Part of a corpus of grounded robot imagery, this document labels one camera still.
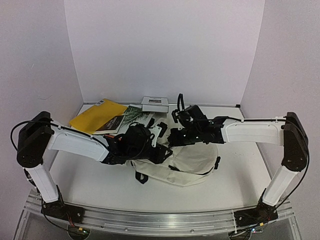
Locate dark Three Days book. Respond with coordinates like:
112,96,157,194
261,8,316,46
96,104,156,135

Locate beige canvas student bag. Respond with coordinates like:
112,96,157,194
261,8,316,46
128,143,221,187

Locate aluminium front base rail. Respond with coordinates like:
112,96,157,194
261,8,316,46
23,192,296,232

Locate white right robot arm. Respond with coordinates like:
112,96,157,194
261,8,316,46
168,105,310,223

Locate white box with photo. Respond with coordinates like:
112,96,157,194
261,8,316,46
141,96,169,113

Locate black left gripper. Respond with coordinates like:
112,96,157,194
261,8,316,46
128,143,172,165

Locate yellow hardcover book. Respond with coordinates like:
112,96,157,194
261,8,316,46
69,98,127,134

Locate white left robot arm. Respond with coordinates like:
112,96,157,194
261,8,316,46
10,111,173,218

